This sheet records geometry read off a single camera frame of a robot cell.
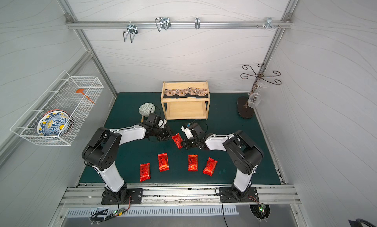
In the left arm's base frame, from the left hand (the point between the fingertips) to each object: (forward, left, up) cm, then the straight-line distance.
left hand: (176, 135), depth 91 cm
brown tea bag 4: (+22, -16, +16) cm, 32 cm away
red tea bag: (-3, -1, -2) cm, 3 cm away
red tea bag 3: (-16, +6, -3) cm, 18 cm away
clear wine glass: (+18, -49, +15) cm, 54 cm away
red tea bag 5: (-18, -21, -2) cm, 28 cm away
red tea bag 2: (-22, +16, -3) cm, 27 cm away
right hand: (-3, -4, -3) cm, 6 cm away
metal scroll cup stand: (+26, -49, -4) cm, 55 cm away
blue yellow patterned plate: (-11, +48, +29) cm, 58 cm away
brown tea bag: (+23, -10, +17) cm, 30 cm away
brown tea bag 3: (+22, +5, +16) cm, 28 cm away
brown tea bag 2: (+22, -3, +16) cm, 28 cm away
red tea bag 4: (-16, -11, -3) cm, 20 cm away
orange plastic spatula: (+11, +51, +27) cm, 59 cm away
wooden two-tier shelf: (+25, -4, -4) cm, 25 cm away
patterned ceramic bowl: (+23, +25, -2) cm, 34 cm away
